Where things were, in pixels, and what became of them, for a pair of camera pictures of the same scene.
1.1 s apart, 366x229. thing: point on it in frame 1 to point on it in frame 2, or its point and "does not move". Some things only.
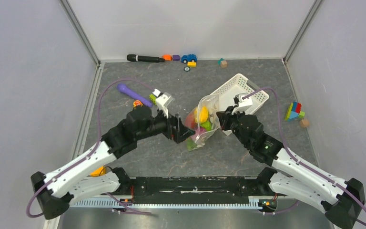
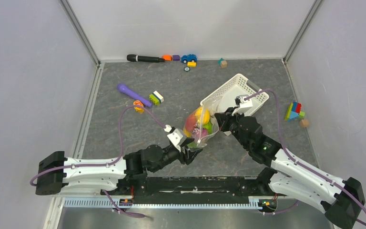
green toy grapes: x=190 y=144 does not move
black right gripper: x=225 y=116 does not move
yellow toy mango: x=201 y=114 does not move
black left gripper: x=180 y=132 to x=190 y=152
